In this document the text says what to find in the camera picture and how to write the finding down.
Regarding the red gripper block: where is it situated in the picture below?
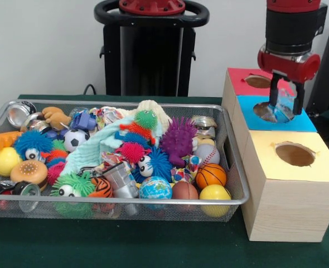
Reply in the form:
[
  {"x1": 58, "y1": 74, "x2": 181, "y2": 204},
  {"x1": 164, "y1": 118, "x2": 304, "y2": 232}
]
[{"x1": 258, "y1": 44, "x2": 321, "y2": 115}]

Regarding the wooden box with three holes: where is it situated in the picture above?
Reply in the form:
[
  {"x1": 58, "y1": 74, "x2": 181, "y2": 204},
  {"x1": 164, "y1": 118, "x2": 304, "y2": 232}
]
[{"x1": 221, "y1": 68, "x2": 329, "y2": 243}]

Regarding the shallow metal mesh bin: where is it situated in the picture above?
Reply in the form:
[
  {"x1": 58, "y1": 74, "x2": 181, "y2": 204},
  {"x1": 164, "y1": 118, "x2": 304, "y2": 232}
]
[{"x1": 0, "y1": 99, "x2": 250, "y2": 223}]

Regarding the white baseball toy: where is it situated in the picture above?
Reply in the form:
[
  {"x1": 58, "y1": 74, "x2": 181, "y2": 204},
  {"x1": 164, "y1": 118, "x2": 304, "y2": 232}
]
[{"x1": 194, "y1": 143, "x2": 220, "y2": 165}]

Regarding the orange basketball toy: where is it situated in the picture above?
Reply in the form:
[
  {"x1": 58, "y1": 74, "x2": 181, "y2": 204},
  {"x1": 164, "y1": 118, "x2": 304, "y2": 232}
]
[{"x1": 195, "y1": 162, "x2": 228, "y2": 190}]

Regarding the purple spiky monster toy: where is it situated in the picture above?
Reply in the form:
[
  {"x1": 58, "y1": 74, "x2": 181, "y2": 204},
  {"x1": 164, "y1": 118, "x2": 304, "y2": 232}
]
[{"x1": 158, "y1": 116, "x2": 198, "y2": 168}]

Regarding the yellow ball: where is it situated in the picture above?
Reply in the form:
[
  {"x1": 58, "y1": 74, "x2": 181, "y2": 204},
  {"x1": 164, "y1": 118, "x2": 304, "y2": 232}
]
[{"x1": 199, "y1": 184, "x2": 232, "y2": 218}]

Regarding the cream knit cloth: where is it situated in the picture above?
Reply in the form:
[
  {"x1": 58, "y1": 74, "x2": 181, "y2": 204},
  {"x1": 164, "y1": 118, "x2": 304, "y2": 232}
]
[{"x1": 136, "y1": 99, "x2": 173, "y2": 132}]

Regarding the blue spiky toy with eyes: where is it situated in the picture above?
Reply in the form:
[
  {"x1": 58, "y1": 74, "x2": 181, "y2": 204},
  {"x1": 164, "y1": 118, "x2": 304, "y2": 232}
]
[{"x1": 132, "y1": 146, "x2": 173, "y2": 182}]

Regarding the globe print ball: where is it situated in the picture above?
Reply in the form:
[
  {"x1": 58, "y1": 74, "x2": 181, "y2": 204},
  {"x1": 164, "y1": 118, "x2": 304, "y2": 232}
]
[{"x1": 138, "y1": 176, "x2": 173, "y2": 210}]

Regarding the black and white soccer ball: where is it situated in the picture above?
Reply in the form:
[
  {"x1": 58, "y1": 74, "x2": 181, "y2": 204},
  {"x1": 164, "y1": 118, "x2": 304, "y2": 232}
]
[{"x1": 63, "y1": 128, "x2": 90, "y2": 153}]

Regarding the green spiky toy with eye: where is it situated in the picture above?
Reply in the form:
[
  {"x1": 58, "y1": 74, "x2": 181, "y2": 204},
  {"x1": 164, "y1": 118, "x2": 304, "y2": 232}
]
[{"x1": 50, "y1": 170, "x2": 97, "y2": 219}]

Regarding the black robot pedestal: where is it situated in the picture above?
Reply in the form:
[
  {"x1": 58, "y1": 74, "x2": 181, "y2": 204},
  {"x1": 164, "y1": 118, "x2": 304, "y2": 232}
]
[{"x1": 94, "y1": 0, "x2": 210, "y2": 97}]

